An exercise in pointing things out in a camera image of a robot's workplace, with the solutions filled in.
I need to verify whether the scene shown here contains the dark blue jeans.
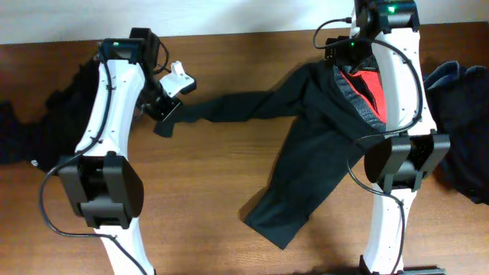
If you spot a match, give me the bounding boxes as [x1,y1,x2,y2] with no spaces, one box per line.
[424,61,488,205]

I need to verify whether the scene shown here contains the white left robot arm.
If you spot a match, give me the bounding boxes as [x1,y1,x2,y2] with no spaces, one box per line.
[53,27,196,274]

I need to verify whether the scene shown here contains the black garment pile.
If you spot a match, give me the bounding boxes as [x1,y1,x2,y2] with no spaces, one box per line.
[1,59,100,172]

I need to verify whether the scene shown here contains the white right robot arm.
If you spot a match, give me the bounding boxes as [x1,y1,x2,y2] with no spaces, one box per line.
[325,1,450,274]

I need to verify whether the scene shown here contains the black leggings red waistband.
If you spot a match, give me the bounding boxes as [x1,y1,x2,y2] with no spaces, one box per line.
[154,61,387,249]

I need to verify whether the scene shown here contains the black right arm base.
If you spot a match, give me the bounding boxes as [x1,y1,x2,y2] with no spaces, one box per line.
[358,255,447,275]

